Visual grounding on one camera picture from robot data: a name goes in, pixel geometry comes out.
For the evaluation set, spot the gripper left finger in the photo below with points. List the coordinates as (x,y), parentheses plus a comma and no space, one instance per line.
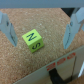
(8,29)

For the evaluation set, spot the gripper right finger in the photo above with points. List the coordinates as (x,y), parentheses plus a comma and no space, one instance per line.
(70,32)

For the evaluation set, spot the yellow block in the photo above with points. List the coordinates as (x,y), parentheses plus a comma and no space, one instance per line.
(32,40)

